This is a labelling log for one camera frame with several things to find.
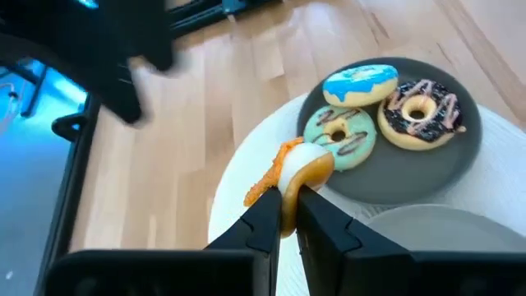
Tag white woven round placemat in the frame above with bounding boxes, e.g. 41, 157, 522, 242
207, 92, 526, 296

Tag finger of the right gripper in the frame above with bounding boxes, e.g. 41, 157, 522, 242
137, 35, 178, 73
81, 59, 145, 127

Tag chocolate donut with pink drizzle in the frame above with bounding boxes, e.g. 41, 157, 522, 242
376, 79, 468, 152

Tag blue frosted donut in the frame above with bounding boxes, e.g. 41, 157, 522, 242
321, 63, 400, 109

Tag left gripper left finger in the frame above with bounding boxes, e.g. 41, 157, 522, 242
44, 185, 284, 296

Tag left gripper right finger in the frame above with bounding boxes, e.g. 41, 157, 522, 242
295, 184, 526, 296

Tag black aluminium table frame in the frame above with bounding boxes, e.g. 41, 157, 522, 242
35, 0, 288, 284

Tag small orange frosted donut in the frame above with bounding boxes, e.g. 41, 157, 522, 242
243, 136, 336, 239

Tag dark grey plate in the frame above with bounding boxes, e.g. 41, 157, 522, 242
296, 56, 483, 206

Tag light grey plate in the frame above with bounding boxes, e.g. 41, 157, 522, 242
364, 204, 526, 253

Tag mint green frosted donut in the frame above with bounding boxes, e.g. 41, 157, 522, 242
302, 104, 378, 172

